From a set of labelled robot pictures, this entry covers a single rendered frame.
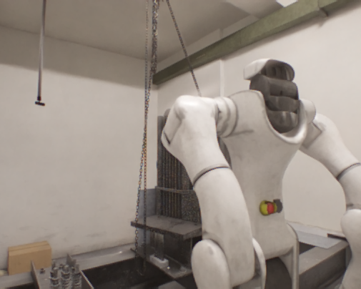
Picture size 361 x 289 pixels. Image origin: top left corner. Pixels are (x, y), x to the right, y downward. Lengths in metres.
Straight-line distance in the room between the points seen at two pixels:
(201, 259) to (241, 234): 0.07
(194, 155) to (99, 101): 3.37
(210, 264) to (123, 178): 3.48
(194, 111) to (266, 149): 0.20
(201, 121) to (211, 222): 0.19
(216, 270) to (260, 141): 0.31
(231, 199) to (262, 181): 0.24
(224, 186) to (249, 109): 0.23
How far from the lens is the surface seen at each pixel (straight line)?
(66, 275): 1.29
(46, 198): 3.58
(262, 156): 0.61
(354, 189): 0.77
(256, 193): 0.64
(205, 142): 0.46
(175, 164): 1.68
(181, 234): 1.40
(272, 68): 0.70
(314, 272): 1.99
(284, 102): 0.63
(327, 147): 0.80
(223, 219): 0.40
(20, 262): 3.35
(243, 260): 0.43
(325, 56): 2.49
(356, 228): 0.77
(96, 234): 3.84
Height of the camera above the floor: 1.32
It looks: 3 degrees up
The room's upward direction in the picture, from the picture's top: straight up
